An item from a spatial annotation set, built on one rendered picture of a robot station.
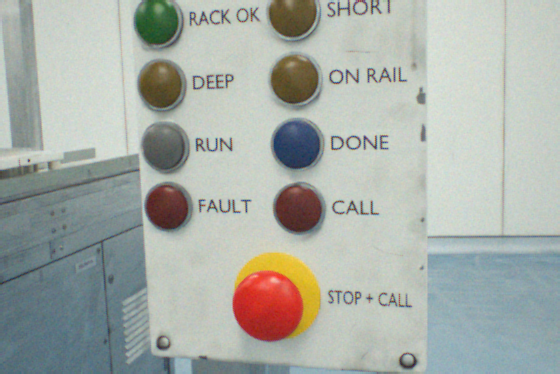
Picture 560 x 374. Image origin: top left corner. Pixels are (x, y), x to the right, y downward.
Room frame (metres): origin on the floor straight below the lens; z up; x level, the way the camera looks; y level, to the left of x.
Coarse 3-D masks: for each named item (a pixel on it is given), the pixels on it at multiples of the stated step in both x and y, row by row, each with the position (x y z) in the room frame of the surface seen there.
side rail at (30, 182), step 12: (132, 156) 1.70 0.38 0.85; (60, 168) 1.40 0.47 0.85; (72, 168) 1.43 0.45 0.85; (84, 168) 1.48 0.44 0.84; (96, 168) 1.53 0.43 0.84; (108, 168) 1.58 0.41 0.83; (120, 168) 1.64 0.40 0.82; (0, 180) 1.21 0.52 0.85; (12, 180) 1.23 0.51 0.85; (24, 180) 1.27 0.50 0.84; (36, 180) 1.31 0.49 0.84; (48, 180) 1.34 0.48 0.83; (60, 180) 1.39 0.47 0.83; (72, 180) 1.43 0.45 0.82; (0, 192) 1.20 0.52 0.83; (12, 192) 1.23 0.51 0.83
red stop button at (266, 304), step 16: (256, 272) 0.36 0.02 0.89; (272, 272) 0.35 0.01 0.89; (240, 288) 0.35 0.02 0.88; (256, 288) 0.35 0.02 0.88; (272, 288) 0.35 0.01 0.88; (288, 288) 0.35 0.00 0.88; (240, 304) 0.35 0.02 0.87; (256, 304) 0.35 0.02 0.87; (272, 304) 0.35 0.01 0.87; (288, 304) 0.34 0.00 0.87; (240, 320) 0.35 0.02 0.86; (256, 320) 0.35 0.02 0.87; (272, 320) 0.35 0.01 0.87; (288, 320) 0.34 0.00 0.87; (256, 336) 0.35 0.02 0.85; (272, 336) 0.35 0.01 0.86; (288, 336) 0.35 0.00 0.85
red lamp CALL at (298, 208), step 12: (288, 192) 0.37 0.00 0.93; (300, 192) 0.36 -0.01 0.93; (312, 192) 0.36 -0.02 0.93; (276, 204) 0.37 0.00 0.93; (288, 204) 0.37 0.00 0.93; (300, 204) 0.36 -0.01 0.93; (312, 204) 0.36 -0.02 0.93; (288, 216) 0.37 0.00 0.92; (300, 216) 0.36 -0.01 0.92; (312, 216) 0.36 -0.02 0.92; (288, 228) 0.37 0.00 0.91; (300, 228) 0.36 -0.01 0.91
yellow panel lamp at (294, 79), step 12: (288, 60) 0.37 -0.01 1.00; (300, 60) 0.36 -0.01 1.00; (276, 72) 0.37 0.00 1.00; (288, 72) 0.36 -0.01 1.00; (300, 72) 0.36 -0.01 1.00; (312, 72) 0.36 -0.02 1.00; (276, 84) 0.37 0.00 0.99; (288, 84) 0.36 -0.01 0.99; (300, 84) 0.36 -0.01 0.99; (312, 84) 0.36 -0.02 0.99; (288, 96) 0.37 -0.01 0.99; (300, 96) 0.36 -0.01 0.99
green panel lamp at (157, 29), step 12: (156, 0) 0.39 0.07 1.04; (144, 12) 0.39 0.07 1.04; (156, 12) 0.38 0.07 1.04; (168, 12) 0.38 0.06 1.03; (144, 24) 0.39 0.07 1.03; (156, 24) 0.38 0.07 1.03; (168, 24) 0.38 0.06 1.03; (144, 36) 0.39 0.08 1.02; (156, 36) 0.39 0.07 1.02; (168, 36) 0.38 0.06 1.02
